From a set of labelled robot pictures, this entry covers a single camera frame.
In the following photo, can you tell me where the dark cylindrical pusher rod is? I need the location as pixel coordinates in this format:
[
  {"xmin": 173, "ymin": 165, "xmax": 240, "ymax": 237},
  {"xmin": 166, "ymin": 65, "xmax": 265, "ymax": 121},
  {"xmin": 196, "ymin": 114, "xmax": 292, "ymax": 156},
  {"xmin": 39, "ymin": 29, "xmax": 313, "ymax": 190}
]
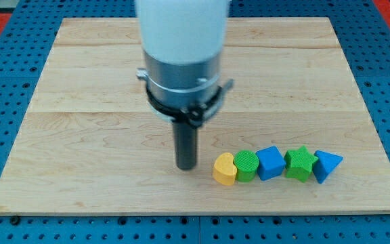
[{"xmin": 173, "ymin": 123, "xmax": 198, "ymax": 170}]

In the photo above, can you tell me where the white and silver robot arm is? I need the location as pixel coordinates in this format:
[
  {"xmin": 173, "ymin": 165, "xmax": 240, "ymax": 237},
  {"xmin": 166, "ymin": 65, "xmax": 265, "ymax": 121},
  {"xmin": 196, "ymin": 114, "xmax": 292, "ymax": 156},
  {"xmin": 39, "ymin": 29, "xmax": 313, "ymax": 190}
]
[{"xmin": 135, "ymin": 0, "xmax": 233, "ymax": 170}]

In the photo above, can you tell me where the yellow heart block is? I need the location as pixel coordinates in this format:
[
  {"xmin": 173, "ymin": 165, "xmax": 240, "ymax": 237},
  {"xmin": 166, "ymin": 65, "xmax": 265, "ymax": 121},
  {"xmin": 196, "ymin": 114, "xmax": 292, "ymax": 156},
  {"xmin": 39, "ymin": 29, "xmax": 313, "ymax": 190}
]
[{"xmin": 212, "ymin": 152, "xmax": 237, "ymax": 186}]

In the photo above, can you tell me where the green cylinder block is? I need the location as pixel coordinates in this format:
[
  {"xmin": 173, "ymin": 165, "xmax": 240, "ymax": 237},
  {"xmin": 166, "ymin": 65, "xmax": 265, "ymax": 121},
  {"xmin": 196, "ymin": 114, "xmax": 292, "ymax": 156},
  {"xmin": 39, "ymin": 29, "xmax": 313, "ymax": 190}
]
[{"xmin": 234, "ymin": 150, "xmax": 259, "ymax": 182}]

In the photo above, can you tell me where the blue cube block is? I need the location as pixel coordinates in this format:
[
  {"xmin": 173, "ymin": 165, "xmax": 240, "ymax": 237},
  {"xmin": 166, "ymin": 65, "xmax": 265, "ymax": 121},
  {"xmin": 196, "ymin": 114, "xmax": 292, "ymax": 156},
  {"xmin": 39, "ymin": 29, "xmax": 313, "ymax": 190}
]
[{"xmin": 256, "ymin": 146, "xmax": 286, "ymax": 181}]

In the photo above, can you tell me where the green star block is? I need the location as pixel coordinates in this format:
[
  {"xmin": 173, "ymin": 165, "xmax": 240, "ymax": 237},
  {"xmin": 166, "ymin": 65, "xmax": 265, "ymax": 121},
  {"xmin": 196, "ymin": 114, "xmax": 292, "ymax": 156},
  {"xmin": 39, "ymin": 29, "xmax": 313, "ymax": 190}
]
[{"xmin": 284, "ymin": 146, "xmax": 318, "ymax": 183}]

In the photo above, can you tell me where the blue triangle block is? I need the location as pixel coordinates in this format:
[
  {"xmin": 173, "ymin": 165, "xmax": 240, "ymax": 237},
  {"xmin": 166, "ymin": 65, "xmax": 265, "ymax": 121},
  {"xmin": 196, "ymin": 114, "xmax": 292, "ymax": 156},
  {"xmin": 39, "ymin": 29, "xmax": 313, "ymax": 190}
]
[{"xmin": 313, "ymin": 150, "xmax": 343, "ymax": 184}]

